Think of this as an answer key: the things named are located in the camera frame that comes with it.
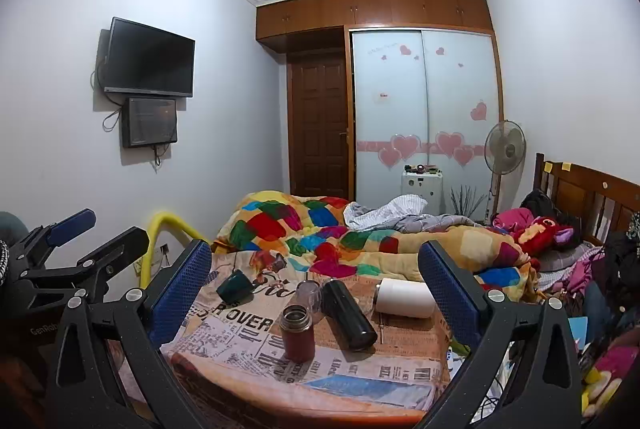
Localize black bag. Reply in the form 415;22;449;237
520;189;554;221

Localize sliding wardrobe with pink hearts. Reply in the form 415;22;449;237
344;26;504;219

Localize standing electric fan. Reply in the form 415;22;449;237
483;120;527;224

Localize pink cloth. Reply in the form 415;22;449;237
492;208;539;236

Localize newspaper print tablecloth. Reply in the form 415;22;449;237
115;249;470;429

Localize brown wooden door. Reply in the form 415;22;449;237
287;50;351;201

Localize black television cable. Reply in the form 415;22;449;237
90;68;124;133

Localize dry potted plant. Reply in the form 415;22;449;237
448;185;489;226

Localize clear glass cup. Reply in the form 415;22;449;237
296;280;326;315

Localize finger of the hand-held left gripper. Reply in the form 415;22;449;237
20;225;151;306
7;208;97;279

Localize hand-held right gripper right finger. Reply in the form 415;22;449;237
417;240;585;429

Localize small white cabinet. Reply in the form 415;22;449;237
401;171;445;215

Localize black thermos cup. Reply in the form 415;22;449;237
321;279;379;351

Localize wall-mounted black television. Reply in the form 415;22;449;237
102;16;196;98

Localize wooden bed headboard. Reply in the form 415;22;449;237
533;152;640;251

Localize yellow plush toy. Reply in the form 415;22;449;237
581;368;617;416

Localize yellow bent rail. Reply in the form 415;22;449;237
137;210;209;290

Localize red plush toy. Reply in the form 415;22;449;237
510;215;577;256

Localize red-brown thermos cup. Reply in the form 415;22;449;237
278;304;316;364

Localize dark green cup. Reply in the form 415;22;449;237
216;269;257;304

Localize pile of clothes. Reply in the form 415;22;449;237
545;229;640;362

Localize colourful patchwork quilt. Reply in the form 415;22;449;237
212;190;542;291

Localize small black wall monitor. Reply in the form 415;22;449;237
121;96;179;149

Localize grey striped blanket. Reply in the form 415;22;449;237
342;195;482;233

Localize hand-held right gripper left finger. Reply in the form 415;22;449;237
50;239;213;429

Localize wooden overhead cabinet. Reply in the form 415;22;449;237
255;0;496;55

